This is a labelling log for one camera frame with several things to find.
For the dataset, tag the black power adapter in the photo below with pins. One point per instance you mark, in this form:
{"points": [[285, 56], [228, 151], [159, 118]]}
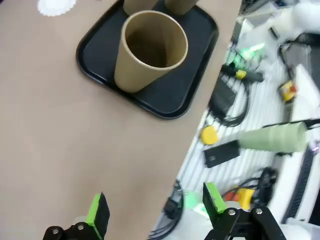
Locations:
{"points": [[222, 97]]}

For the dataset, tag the brown paper cup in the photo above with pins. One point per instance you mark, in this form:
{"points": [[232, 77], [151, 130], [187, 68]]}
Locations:
{"points": [[130, 70], [137, 6], [180, 6]]}

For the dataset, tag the green lit device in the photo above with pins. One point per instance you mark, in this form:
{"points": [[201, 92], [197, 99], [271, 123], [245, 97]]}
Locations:
{"points": [[246, 52]]}

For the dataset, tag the yellow round disc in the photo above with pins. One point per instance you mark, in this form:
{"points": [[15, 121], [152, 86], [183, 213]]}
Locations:
{"points": [[209, 135]]}

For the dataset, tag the white doily coaster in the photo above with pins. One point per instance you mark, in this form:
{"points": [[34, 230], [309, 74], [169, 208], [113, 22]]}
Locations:
{"points": [[55, 6]]}

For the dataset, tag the thin black rod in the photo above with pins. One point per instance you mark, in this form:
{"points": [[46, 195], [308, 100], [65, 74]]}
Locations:
{"points": [[312, 122]]}

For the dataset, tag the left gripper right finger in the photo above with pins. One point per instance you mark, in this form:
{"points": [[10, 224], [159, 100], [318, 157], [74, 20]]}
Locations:
{"points": [[212, 202]]}

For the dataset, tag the black keyboard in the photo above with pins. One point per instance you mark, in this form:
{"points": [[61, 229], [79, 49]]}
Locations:
{"points": [[302, 180]]}

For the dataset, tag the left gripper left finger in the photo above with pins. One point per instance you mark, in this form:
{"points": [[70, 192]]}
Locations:
{"points": [[100, 215]]}

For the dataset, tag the yellow emergency stop box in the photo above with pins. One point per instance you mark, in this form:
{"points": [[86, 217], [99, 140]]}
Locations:
{"points": [[288, 91], [245, 196]]}

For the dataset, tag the small black box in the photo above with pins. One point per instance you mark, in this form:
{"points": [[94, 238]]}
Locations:
{"points": [[221, 153]]}

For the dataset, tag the black plastic tray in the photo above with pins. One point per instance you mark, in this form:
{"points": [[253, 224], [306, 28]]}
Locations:
{"points": [[175, 87]]}

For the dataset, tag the green paper cup stack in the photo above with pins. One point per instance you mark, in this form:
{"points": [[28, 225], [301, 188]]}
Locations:
{"points": [[272, 137]]}

